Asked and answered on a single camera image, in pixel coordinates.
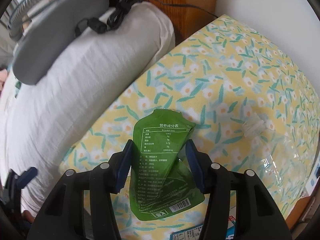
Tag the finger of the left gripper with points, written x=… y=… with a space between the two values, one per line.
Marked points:
x=26 y=177

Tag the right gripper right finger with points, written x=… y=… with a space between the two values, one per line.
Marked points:
x=257 y=215

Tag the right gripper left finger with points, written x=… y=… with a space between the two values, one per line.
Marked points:
x=61 y=216

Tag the green snack pouch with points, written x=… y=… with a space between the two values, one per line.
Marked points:
x=161 y=185

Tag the blue white milk carton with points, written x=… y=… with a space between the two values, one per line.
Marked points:
x=224 y=230

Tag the white pillow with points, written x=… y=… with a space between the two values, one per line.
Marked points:
x=40 y=123

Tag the clear plastic bag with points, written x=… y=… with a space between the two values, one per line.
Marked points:
x=275 y=159

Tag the yellow floral tablecloth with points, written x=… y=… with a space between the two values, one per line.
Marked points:
x=217 y=78

